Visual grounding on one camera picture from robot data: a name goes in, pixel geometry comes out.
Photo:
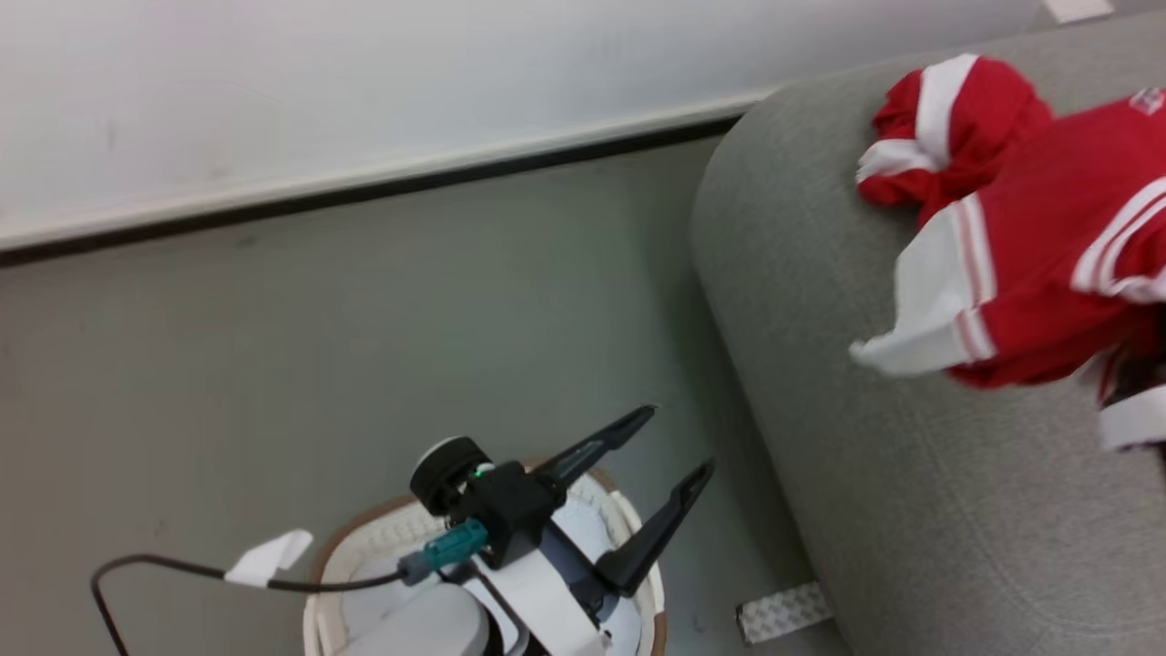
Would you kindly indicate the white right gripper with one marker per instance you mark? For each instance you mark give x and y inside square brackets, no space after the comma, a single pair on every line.
[1137,419]

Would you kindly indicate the white and grey left gripper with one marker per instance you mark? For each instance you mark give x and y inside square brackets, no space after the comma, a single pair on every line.
[547,592]

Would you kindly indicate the red and white jersey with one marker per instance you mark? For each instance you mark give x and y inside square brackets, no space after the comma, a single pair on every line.
[1038,264]

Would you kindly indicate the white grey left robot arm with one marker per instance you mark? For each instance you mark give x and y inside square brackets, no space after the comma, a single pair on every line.
[419,629]

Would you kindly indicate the white woven laundry basket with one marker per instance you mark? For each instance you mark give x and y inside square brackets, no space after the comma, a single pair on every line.
[383,538]

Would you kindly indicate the white floor tape patch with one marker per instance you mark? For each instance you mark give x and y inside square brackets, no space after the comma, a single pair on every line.
[783,612]

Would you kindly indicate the grey fabric sofa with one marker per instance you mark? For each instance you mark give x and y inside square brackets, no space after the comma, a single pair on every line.
[911,456]

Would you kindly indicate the white floor marker strip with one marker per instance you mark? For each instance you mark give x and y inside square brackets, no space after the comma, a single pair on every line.
[1078,9]

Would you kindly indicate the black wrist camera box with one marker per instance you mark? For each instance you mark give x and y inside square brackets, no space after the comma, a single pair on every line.
[506,501]

